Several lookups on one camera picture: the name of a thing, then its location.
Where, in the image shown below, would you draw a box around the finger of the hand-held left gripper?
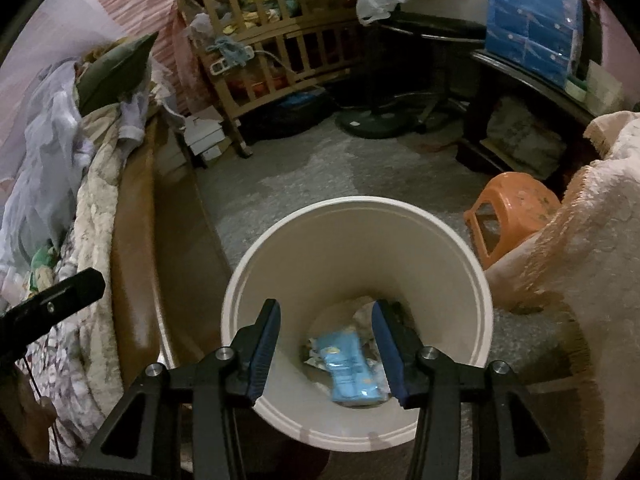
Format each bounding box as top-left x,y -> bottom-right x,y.
0,267 -> 106,356

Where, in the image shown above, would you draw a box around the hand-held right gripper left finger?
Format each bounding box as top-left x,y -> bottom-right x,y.
77,298 -> 282,480

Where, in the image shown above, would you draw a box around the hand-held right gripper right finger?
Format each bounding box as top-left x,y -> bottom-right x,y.
371,298 -> 571,480

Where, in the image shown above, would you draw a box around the blue packet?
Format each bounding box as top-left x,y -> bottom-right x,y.
320,330 -> 391,406

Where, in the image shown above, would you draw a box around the white trash bin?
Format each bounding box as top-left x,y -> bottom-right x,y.
221,196 -> 495,451

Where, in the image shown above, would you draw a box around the crumpled white wrapper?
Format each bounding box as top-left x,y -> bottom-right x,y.
306,305 -> 383,368

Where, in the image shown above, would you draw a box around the floral quilt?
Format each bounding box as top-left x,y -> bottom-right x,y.
15,105 -> 156,461

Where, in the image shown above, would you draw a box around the white cloth pile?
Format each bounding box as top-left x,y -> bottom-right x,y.
0,57 -> 96,271

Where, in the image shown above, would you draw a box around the orange plastic stool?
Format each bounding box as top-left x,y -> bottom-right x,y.
462,171 -> 563,266

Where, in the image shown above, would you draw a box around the beige shaggy blanket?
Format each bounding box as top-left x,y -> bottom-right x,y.
482,110 -> 640,480

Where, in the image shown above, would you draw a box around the white cardboard boxes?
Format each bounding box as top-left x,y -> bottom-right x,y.
182,112 -> 226,161

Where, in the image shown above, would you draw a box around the black fan base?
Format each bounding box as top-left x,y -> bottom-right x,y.
335,105 -> 423,139

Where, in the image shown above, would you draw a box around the dark bag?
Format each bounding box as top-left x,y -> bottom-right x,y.
245,92 -> 331,141

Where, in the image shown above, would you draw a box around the green pillow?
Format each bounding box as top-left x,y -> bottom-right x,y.
75,31 -> 160,116

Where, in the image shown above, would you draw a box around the grey woven sack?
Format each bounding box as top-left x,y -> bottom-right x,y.
487,97 -> 568,181

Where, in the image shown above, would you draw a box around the white power strip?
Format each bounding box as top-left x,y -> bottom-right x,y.
210,55 -> 241,76

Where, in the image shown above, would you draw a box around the teal cloth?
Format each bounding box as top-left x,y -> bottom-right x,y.
207,37 -> 256,68

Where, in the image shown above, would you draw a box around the dark wooden table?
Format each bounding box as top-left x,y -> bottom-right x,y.
457,47 -> 601,176

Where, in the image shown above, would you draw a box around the black chair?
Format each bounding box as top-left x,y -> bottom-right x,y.
372,7 -> 488,133

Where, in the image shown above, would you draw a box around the wooden crib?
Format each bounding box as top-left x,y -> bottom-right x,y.
175,0 -> 371,158

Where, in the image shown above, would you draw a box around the white green box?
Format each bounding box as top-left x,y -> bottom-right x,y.
565,60 -> 626,116

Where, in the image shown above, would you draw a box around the blue tissue pack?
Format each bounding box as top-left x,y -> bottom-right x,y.
485,0 -> 583,88

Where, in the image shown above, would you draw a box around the brown bed frame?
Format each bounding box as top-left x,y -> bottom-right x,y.
110,110 -> 236,396

